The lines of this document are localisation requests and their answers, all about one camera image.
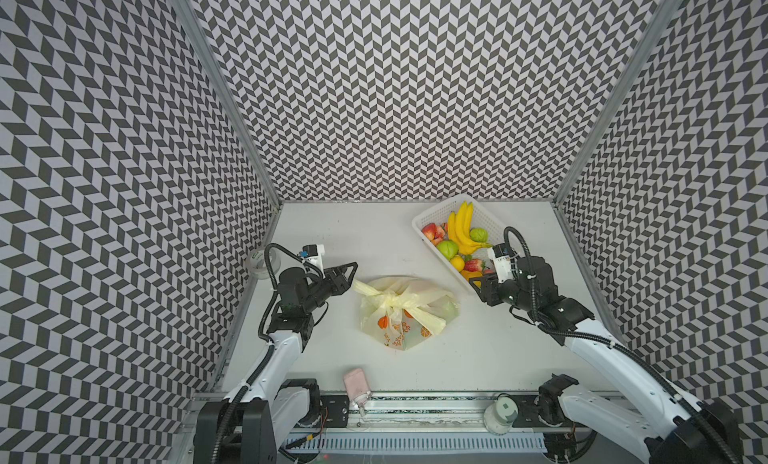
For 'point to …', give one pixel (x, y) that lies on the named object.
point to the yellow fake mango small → (470, 274)
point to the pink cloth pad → (357, 386)
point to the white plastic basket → (481, 219)
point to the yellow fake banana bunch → (459, 229)
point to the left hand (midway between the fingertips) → (353, 266)
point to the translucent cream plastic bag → (403, 312)
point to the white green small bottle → (500, 415)
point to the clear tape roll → (257, 263)
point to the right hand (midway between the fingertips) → (477, 286)
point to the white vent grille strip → (436, 443)
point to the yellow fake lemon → (457, 262)
